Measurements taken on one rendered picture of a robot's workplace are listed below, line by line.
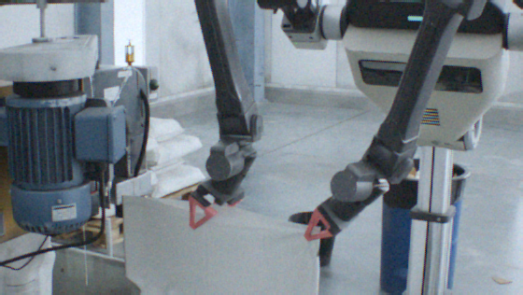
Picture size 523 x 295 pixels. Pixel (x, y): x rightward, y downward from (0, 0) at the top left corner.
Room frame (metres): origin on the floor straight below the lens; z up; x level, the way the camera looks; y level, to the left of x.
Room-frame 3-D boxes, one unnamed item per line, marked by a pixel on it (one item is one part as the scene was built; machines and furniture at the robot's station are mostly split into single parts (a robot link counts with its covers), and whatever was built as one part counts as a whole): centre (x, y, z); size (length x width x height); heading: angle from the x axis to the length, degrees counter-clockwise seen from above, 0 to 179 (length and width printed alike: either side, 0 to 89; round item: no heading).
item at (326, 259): (3.97, -0.30, 0.13); 0.30 x 0.30 x 0.26
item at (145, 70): (1.81, 0.30, 1.29); 0.08 x 0.05 x 0.09; 63
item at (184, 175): (5.03, 0.73, 0.20); 0.67 x 0.43 x 0.15; 153
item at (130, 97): (1.73, 0.47, 1.21); 0.30 x 0.25 x 0.30; 63
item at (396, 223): (3.59, -0.84, 0.32); 0.51 x 0.48 x 0.65; 153
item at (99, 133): (1.28, 0.29, 1.25); 0.10 x 0.08 x 0.12; 178
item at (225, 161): (1.44, 0.06, 1.20); 0.11 x 0.09 x 0.12; 154
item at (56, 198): (1.28, 0.39, 1.21); 0.15 x 0.15 x 0.25
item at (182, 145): (5.02, 0.74, 0.44); 0.68 x 0.44 x 0.15; 153
